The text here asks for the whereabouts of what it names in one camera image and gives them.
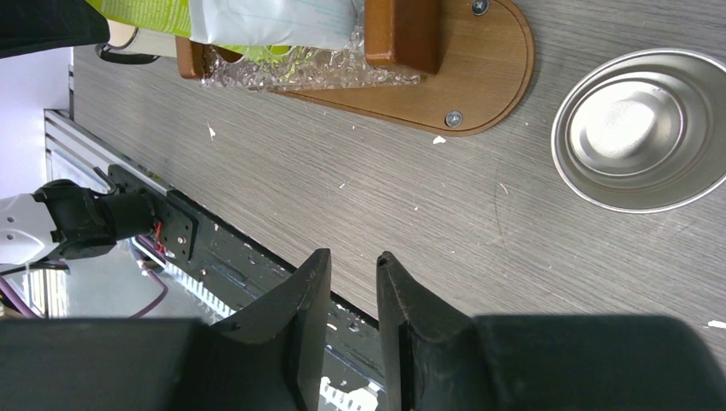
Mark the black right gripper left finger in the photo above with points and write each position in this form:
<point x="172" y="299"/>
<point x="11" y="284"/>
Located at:
<point x="102" y="364"/>

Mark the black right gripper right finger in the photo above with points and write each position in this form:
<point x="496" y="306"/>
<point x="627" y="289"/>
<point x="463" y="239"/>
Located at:
<point x="438" y="358"/>

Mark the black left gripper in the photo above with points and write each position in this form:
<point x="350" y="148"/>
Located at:
<point x="29" y="26"/>

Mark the lime green toothpaste tube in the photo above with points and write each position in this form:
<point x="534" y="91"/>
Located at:
<point x="164" y="16"/>

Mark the grey toothpaste tube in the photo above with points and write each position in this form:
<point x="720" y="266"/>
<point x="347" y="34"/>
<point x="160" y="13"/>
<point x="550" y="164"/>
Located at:
<point x="325" y="25"/>

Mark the shiny metal cup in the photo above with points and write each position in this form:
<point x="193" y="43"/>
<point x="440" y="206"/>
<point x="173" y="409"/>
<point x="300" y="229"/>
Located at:
<point x="645" y="132"/>

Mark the brown oval wooden tray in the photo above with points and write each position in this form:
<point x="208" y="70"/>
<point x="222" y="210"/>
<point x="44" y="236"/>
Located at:
<point x="486" y="61"/>

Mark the white enamel mug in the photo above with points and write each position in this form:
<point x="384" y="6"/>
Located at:
<point x="135" y="46"/>

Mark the clear acrylic wooden rack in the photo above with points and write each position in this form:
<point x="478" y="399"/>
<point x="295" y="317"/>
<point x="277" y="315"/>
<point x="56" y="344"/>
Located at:
<point x="292" y="69"/>

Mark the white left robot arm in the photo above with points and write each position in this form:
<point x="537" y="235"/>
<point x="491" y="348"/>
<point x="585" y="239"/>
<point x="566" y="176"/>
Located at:
<point x="62" y="220"/>

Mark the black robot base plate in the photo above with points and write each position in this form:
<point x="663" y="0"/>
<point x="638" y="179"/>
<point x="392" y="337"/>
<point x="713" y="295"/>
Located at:
<point x="238" y="266"/>

